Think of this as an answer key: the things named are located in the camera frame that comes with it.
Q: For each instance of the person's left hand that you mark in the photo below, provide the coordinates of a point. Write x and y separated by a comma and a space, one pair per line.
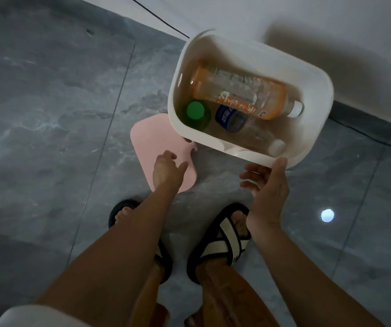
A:
166, 173

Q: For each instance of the person's right hand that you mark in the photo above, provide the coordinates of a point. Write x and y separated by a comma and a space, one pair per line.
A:
270, 200

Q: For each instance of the person's right middle finger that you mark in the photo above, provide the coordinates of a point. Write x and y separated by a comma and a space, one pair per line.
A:
250, 176

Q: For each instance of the person's left thumb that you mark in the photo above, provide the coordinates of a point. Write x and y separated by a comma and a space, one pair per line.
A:
183, 167

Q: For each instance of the person's right thumb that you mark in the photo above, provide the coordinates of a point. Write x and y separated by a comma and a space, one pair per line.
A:
280, 171

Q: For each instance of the white plastic bin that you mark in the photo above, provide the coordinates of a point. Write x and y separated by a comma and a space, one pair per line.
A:
267, 61

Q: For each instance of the person's left forearm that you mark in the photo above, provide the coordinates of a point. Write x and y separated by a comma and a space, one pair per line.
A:
120, 248

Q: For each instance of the person's right forearm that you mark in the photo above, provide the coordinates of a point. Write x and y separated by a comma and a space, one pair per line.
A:
304, 279

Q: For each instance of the pink plastic lid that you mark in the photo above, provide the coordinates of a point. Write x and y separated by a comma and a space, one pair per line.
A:
147, 149

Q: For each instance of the blue label clear bottle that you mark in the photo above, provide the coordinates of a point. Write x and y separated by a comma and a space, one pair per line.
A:
241, 127

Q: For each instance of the green cap bottle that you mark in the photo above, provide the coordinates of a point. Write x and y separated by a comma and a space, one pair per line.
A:
195, 114

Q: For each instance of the person's right black sandal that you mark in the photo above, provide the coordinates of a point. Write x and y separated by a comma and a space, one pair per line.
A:
221, 245

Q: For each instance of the person's black sandal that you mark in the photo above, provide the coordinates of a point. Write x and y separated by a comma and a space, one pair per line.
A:
221, 245
163, 265

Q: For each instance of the orange label plastic bottle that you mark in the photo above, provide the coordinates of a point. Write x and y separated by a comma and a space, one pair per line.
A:
243, 93

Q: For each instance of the person's left black sandal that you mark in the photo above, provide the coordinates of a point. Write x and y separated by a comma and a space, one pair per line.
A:
163, 265

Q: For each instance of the person's right leg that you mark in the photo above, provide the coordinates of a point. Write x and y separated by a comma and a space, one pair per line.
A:
226, 296

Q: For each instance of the white shirt sleeve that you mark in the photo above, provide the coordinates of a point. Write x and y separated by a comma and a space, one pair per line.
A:
35, 318

